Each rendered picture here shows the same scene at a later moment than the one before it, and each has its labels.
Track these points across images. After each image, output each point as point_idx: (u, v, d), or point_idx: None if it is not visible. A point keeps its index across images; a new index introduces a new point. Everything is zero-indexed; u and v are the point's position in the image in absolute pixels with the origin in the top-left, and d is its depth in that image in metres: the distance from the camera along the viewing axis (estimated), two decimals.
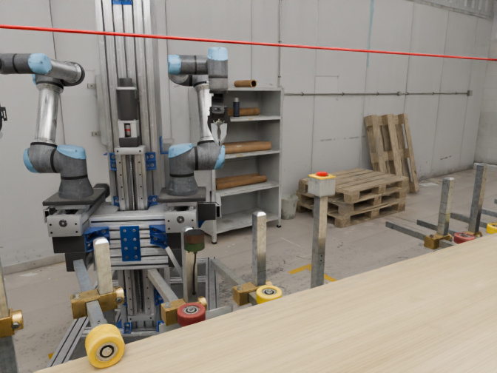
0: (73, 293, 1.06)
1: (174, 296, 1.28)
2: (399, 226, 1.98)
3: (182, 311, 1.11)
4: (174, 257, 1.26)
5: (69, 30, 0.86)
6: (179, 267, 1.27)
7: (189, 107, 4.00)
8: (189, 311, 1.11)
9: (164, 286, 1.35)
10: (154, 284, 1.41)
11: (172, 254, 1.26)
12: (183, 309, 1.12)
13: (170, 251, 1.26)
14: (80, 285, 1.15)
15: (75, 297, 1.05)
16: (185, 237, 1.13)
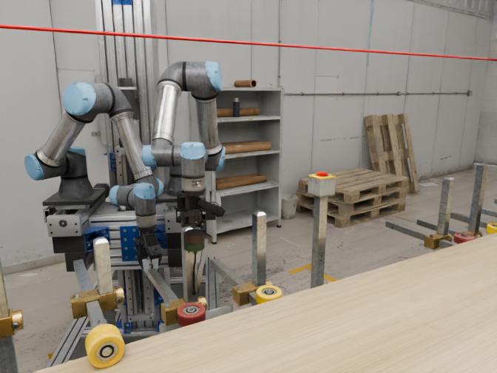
0: (73, 293, 1.06)
1: (174, 296, 1.28)
2: (399, 226, 1.98)
3: (182, 311, 1.11)
4: (205, 251, 1.32)
5: (69, 30, 0.86)
6: (203, 262, 1.31)
7: (189, 107, 4.00)
8: (189, 311, 1.11)
9: (164, 286, 1.35)
10: (154, 284, 1.41)
11: (205, 247, 1.32)
12: (183, 309, 1.12)
13: (206, 243, 1.32)
14: (80, 285, 1.15)
15: (75, 297, 1.05)
16: (185, 237, 1.13)
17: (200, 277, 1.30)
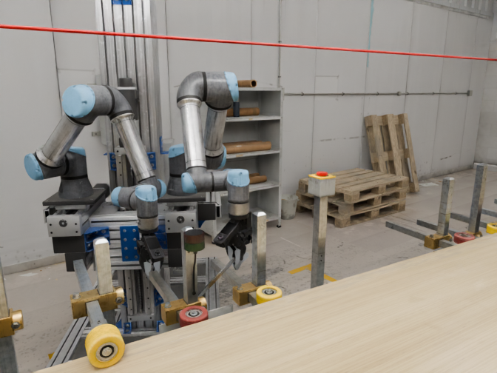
0: (73, 293, 1.06)
1: (176, 299, 1.26)
2: (399, 226, 1.98)
3: (184, 315, 1.09)
4: (228, 267, 1.37)
5: (69, 30, 0.86)
6: (221, 274, 1.35)
7: None
8: (192, 314, 1.09)
9: (166, 289, 1.33)
10: (155, 286, 1.39)
11: (230, 265, 1.38)
12: (186, 313, 1.11)
13: (232, 262, 1.39)
14: (80, 285, 1.15)
15: (75, 297, 1.05)
16: (185, 237, 1.13)
17: (211, 285, 1.33)
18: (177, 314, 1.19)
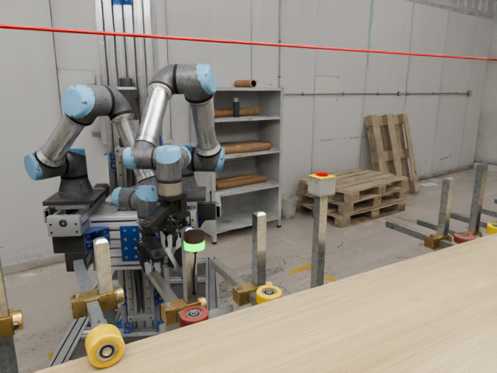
0: (73, 293, 1.06)
1: (176, 299, 1.26)
2: (399, 226, 1.98)
3: (185, 315, 1.09)
4: (174, 257, 1.26)
5: (69, 30, 0.86)
6: (179, 267, 1.27)
7: (189, 107, 4.00)
8: (192, 314, 1.09)
9: (166, 289, 1.32)
10: (156, 287, 1.39)
11: (171, 254, 1.26)
12: (186, 313, 1.10)
13: (169, 251, 1.26)
14: (80, 285, 1.15)
15: (75, 297, 1.05)
16: (185, 237, 1.13)
17: None
18: (178, 314, 1.19)
